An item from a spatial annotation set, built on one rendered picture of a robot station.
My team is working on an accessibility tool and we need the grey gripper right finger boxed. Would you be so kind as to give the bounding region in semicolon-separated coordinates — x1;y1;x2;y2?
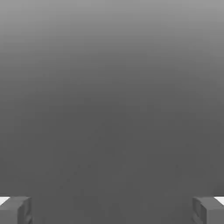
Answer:
192;196;224;224

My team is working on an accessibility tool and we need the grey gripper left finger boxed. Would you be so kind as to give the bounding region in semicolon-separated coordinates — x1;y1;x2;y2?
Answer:
0;196;33;224

